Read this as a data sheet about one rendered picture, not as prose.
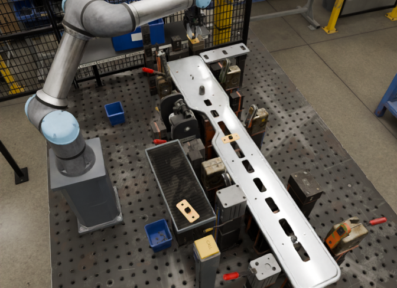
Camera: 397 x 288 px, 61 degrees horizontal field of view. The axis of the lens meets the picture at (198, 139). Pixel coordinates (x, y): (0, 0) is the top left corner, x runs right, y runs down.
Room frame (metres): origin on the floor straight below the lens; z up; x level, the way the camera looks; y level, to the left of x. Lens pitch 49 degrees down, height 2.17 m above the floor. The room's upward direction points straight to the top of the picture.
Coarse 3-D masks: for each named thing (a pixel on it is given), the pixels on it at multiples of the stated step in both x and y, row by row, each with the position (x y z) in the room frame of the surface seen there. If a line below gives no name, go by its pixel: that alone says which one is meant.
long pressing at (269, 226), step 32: (192, 64) 1.56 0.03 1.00; (192, 96) 1.29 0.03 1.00; (224, 96) 1.29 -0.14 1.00; (224, 160) 0.88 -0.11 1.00; (256, 160) 0.88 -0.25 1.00; (256, 192) 0.72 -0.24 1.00; (288, 192) 0.72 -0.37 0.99; (256, 224) 0.58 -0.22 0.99; (288, 224) 0.58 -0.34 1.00; (288, 256) 0.45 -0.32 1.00; (320, 256) 0.45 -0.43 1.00
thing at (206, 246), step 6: (198, 240) 0.44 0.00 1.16; (204, 240) 0.44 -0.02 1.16; (210, 240) 0.44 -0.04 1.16; (198, 246) 0.42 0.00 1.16; (204, 246) 0.42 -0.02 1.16; (210, 246) 0.42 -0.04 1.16; (216, 246) 0.42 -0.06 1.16; (198, 252) 0.41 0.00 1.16; (204, 252) 0.41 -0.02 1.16; (210, 252) 0.41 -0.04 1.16; (216, 252) 0.41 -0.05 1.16
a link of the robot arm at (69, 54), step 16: (64, 0) 1.09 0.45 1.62; (80, 0) 1.05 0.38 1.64; (96, 0) 1.04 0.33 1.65; (64, 16) 1.05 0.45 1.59; (80, 16) 1.00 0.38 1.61; (64, 32) 1.02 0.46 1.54; (80, 32) 1.00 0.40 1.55; (64, 48) 0.99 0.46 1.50; (80, 48) 1.00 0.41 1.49; (64, 64) 0.96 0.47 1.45; (48, 80) 0.94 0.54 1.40; (64, 80) 0.94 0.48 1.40; (32, 96) 0.94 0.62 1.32; (48, 96) 0.90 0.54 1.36; (64, 96) 0.93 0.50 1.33; (32, 112) 0.87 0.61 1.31; (48, 112) 0.86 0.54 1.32
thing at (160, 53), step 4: (160, 52) 1.38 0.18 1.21; (164, 52) 1.38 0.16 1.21; (168, 52) 1.38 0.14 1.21; (160, 56) 1.36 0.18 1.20; (164, 56) 1.36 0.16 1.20; (164, 60) 1.36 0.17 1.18; (164, 64) 1.36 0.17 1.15; (164, 68) 1.36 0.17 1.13; (164, 72) 1.38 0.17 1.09; (168, 72) 1.37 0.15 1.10
